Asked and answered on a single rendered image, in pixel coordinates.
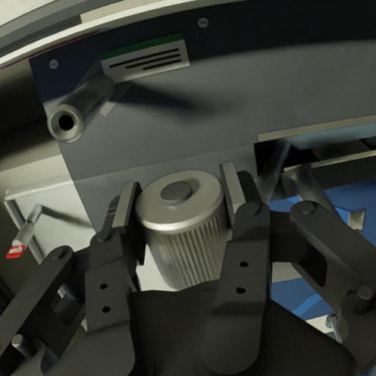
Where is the silver socket tube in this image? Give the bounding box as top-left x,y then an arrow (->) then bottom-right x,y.
46,73 -> 116,144

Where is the silver knurled safety pin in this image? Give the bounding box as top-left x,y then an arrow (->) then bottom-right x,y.
134,169 -> 230,291

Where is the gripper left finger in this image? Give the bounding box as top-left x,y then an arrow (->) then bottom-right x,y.
0,180 -> 147,376

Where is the grey blue panel body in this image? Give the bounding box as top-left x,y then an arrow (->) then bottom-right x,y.
28,0 -> 376,236

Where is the silver pin with red tag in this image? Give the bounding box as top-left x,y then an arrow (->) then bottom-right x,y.
5,204 -> 45,260

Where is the grey metal bracket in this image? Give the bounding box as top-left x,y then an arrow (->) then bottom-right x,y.
280,162 -> 367,236

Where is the white label with green stripe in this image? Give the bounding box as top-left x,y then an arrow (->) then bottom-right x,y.
99,32 -> 191,83

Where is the light grey frame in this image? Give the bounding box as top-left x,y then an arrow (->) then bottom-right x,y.
4,176 -> 95,298

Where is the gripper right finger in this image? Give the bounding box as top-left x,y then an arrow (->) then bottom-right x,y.
201,161 -> 376,376

